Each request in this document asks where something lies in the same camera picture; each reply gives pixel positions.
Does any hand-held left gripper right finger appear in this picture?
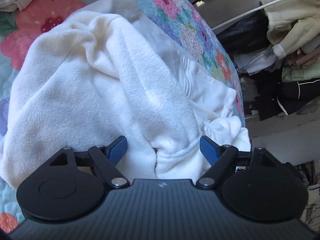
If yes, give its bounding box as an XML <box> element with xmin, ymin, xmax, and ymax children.
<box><xmin>195</xmin><ymin>135</ymin><xmax>284</xmax><ymax>189</ymax></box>

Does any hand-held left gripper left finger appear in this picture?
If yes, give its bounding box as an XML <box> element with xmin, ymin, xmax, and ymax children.
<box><xmin>49</xmin><ymin>135</ymin><xmax>130</xmax><ymax>189</ymax></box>

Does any white fleece zip jacket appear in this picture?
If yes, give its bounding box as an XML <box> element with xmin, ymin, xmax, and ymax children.
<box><xmin>0</xmin><ymin>0</ymin><xmax>252</xmax><ymax>183</ymax></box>

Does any white clothes rack pole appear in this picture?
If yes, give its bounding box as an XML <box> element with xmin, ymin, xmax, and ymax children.
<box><xmin>212</xmin><ymin>0</ymin><xmax>309</xmax><ymax>29</ymax></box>

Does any black jacket with white piping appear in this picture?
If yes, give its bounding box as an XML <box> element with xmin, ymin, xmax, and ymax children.
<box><xmin>257</xmin><ymin>77</ymin><xmax>320</xmax><ymax>121</ymax></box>

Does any pale green cloth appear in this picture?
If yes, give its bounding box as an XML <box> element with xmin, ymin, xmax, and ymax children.
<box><xmin>281</xmin><ymin>64</ymin><xmax>320</xmax><ymax>82</ymax></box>

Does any floral quilt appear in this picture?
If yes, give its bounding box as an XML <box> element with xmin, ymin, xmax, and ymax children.
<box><xmin>0</xmin><ymin>0</ymin><xmax>247</xmax><ymax>233</ymax></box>

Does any cream fleece hanging jacket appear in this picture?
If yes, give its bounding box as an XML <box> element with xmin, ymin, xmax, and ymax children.
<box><xmin>265</xmin><ymin>0</ymin><xmax>320</xmax><ymax>58</ymax></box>

